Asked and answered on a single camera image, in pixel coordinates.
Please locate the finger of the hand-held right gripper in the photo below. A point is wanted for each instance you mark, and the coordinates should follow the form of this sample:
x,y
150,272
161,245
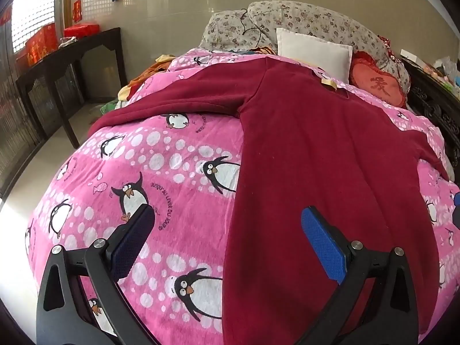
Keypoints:
x,y
457,201

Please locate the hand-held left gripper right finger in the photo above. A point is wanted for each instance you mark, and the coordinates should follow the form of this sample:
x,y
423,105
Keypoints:
x,y
321,244

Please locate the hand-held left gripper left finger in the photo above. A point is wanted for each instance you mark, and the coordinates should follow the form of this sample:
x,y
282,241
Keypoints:
x,y
131,244

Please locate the maroon fleece sweater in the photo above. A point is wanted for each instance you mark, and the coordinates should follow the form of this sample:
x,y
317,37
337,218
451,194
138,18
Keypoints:
x,y
305,133

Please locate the pink penguin blanket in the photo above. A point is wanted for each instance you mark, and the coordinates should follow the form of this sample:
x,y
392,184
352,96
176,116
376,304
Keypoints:
x,y
172,158

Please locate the dark carved wooden nightstand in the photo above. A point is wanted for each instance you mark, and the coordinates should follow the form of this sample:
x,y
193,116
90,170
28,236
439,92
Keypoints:
x,y
431,104

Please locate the green cloth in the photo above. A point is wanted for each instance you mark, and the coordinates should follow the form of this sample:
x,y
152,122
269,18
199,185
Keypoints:
x,y
109,107

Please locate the red heart cushion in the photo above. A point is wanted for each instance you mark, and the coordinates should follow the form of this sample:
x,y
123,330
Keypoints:
x,y
377,86

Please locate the yellow orange patterned cloth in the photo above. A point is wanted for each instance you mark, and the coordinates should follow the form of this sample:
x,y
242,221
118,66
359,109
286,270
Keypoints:
x,y
154,67

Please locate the white pillow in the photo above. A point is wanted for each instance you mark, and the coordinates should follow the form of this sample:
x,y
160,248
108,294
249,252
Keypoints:
x,y
309,52

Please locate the dark wooden table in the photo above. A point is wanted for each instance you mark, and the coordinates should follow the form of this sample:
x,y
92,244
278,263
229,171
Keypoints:
x,y
54,61

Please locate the red flat gift box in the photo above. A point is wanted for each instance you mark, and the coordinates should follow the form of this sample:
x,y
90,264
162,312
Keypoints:
x,y
81,30

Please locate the red tall gift box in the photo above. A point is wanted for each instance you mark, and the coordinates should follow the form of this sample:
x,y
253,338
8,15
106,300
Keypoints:
x,y
40,41

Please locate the floral patterned quilt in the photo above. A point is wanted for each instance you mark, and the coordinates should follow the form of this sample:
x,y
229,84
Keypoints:
x,y
316,18

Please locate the lattice window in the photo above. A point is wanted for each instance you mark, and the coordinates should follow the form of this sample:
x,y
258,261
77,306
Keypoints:
x,y
34,3

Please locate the red paper wall decoration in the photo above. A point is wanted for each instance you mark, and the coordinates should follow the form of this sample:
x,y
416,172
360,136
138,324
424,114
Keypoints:
x,y
77,10

